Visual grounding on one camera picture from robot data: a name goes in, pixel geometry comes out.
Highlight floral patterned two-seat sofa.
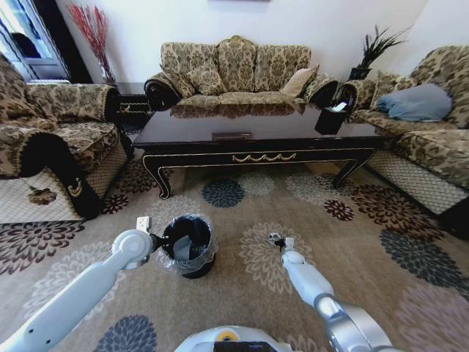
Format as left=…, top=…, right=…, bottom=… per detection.
left=144, top=34, right=340, bottom=113

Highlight black tissue box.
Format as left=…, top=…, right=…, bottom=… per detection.
left=314, top=101, right=350, bottom=136

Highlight glass window with frame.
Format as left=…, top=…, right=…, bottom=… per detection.
left=0, top=0, right=71, bottom=82

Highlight red decorative branches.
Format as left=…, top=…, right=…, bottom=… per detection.
left=66, top=2, right=117, bottom=86

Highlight floral patterned throw pillow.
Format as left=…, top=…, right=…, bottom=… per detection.
left=185, top=65, right=226, bottom=98

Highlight white robot front shell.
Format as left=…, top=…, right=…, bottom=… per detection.
left=174, top=326, right=290, bottom=352

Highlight beige textured throw pillow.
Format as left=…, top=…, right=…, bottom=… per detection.
left=279, top=65, right=321, bottom=98

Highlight dark side table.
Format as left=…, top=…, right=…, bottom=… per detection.
left=114, top=83, right=152, bottom=124

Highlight green plant in black pot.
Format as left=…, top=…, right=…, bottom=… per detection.
left=349, top=24, right=412, bottom=81

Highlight dark glossy coffee table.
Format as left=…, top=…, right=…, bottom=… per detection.
left=132, top=102, right=386, bottom=200

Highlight floral armchair with black armrest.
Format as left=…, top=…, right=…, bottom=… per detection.
left=0, top=53, right=135, bottom=225

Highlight black round trash bin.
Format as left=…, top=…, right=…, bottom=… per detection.
left=156, top=215, right=218, bottom=279

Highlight blue grey cushion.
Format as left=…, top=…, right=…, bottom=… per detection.
left=376, top=83, right=454, bottom=123

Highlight floral patterned beige rug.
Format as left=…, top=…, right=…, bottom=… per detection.
left=0, top=159, right=469, bottom=352

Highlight clear plastic bin liner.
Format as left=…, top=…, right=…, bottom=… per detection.
left=155, top=215, right=218, bottom=275

